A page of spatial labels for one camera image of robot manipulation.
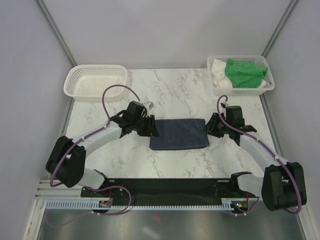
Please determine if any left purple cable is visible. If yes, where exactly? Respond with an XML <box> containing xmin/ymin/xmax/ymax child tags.
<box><xmin>49</xmin><ymin>85</ymin><xmax>143</xmax><ymax>188</ymax></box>

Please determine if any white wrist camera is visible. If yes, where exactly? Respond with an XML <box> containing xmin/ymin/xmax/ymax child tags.
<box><xmin>220</xmin><ymin>99</ymin><xmax>229</xmax><ymax>109</ymax></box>
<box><xmin>142</xmin><ymin>101</ymin><xmax>154</xmax><ymax>111</ymax></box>

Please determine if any right white plastic basket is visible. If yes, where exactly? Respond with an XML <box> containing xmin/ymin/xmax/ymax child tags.
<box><xmin>207</xmin><ymin>55</ymin><xmax>275</xmax><ymax>96</ymax></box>

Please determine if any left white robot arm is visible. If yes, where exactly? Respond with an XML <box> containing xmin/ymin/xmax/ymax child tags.
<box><xmin>45</xmin><ymin>101</ymin><xmax>159</xmax><ymax>197</ymax></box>

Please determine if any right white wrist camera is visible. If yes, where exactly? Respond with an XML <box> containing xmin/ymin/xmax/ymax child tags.
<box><xmin>220</xmin><ymin>99</ymin><xmax>229</xmax><ymax>109</ymax></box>

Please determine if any white slotted cable duct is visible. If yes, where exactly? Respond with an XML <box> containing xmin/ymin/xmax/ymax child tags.
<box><xmin>45</xmin><ymin>199</ymin><xmax>234</xmax><ymax>211</ymax></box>

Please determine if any dark blue towel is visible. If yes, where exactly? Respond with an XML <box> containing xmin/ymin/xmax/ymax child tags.
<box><xmin>149</xmin><ymin>118</ymin><xmax>210</xmax><ymax>151</ymax></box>

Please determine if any white towel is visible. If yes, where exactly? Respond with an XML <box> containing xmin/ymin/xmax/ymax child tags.
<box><xmin>211</xmin><ymin>59</ymin><xmax>266</xmax><ymax>88</ymax></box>

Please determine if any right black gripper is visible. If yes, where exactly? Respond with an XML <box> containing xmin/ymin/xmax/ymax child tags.
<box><xmin>200</xmin><ymin>112</ymin><xmax>232</xmax><ymax>139</ymax></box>

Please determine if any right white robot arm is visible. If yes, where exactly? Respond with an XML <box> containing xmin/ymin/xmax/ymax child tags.
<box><xmin>202</xmin><ymin>103</ymin><xmax>307</xmax><ymax>215</ymax></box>

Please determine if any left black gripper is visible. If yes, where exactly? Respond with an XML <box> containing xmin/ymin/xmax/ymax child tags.
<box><xmin>132</xmin><ymin>114</ymin><xmax>159</xmax><ymax>138</ymax></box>

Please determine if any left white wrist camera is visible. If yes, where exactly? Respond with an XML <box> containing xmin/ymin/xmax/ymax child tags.
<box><xmin>142</xmin><ymin>101</ymin><xmax>154</xmax><ymax>111</ymax></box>

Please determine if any left white plastic basket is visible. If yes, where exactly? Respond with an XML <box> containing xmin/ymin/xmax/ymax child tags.
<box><xmin>63</xmin><ymin>64</ymin><xmax>128</xmax><ymax>102</ymax></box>

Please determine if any green towel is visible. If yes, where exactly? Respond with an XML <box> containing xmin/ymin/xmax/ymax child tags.
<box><xmin>224</xmin><ymin>59</ymin><xmax>268</xmax><ymax>89</ymax></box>

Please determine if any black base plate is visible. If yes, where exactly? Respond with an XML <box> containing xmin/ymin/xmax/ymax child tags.
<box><xmin>79</xmin><ymin>177</ymin><xmax>258</xmax><ymax>207</ymax></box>

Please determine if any white plastic basket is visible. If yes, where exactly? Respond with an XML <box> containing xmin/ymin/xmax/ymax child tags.
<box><xmin>63</xmin><ymin>64</ymin><xmax>128</xmax><ymax>102</ymax></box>
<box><xmin>207</xmin><ymin>55</ymin><xmax>275</xmax><ymax>96</ymax></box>

